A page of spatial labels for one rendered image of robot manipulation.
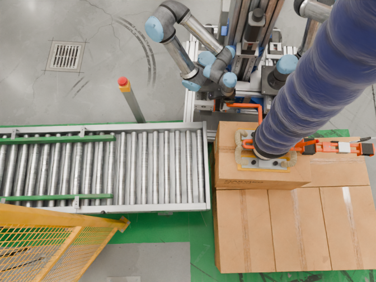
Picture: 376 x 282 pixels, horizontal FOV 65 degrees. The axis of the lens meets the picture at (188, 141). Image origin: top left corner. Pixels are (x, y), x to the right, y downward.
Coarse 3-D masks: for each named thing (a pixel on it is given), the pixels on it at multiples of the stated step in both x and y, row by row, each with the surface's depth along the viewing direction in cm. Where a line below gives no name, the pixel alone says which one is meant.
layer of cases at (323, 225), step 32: (320, 160) 233; (352, 160) 233; (224, 192) 227; (256, 192) 227; (288, 192) 226; (320, 192) 226; (352, 192) 226; (224, 224) 220; (256, 224) 220; (288, 224) 219; (320, 224) 219; (352, 224) 219; (224, 256) 214; (256, 256) 213; (288, 256) 213; (320, 256) 213; (352, 256) 212
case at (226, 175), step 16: (224, 128) 200; (224, 144) 197; (224, 160) 194; (304, 160) 193; (224, 176) 191; (240, 176) 190; (256, 176) 190; (272, 176) 190; (288, 176) 190; (304, 176) 190
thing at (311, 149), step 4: (304, 140) 181; (308, 140) 181; (312, 144) 181; (316, 144) 179; (304, 148) 180; (308, 148) 180; (312, 148) 180; (316, 148) 179; (300, 152) 183; (304, 152) 179; (308, 152) 178; (312, 152) 178; (316, 152) 179
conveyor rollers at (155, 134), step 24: (24, 144) 240; (48, 144) 241; (120, 144) 240; (144, 144) 239; (168, 144) 239; (0, 168) 235; (24, 168) 236; (120, 168) 233; (144, 168) 233; (168, 168) 233; (72, 192) 229; (96, 192) 228; (120, 192) 228; (144, 192) 228; (168, 192) 228; (192, 192) 228
